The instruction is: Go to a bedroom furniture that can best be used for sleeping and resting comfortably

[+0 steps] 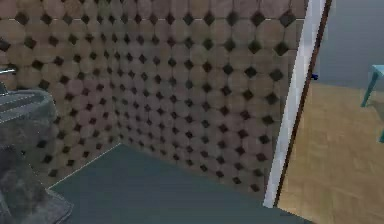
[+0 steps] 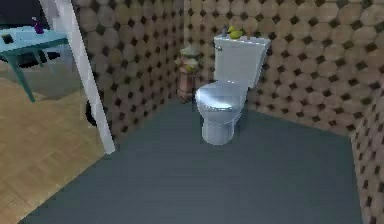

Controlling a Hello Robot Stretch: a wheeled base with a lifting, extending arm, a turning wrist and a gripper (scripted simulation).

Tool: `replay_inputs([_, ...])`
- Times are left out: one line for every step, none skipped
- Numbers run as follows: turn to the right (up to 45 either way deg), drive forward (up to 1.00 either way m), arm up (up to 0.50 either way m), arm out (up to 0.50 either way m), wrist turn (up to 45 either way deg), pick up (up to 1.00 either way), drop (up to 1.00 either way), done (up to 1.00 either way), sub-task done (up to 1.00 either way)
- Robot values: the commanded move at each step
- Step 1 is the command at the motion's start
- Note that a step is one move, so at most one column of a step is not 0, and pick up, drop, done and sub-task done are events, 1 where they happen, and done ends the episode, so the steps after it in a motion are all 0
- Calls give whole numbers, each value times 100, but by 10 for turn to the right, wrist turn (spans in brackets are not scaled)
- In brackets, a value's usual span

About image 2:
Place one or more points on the white toilet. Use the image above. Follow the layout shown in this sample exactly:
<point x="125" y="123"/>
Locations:
<point x="230" y="83"/>

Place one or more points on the grey spray bottle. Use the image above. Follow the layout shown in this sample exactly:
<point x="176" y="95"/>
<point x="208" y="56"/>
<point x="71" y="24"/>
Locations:
<point x="224" y="32"/>

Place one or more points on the yellow green cloth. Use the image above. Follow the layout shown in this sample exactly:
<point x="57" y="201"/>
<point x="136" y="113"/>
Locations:
<point x="235" y="33"/>

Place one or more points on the purple bottle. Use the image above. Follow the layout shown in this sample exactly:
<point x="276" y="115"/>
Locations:
<point x="39" y="27"/>

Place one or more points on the teal table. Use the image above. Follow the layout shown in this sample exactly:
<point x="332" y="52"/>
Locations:
<point x="23" y="41"/>

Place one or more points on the small black box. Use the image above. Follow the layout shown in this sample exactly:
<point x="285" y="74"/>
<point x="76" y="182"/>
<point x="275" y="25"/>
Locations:
<point x="7" y="39"/>

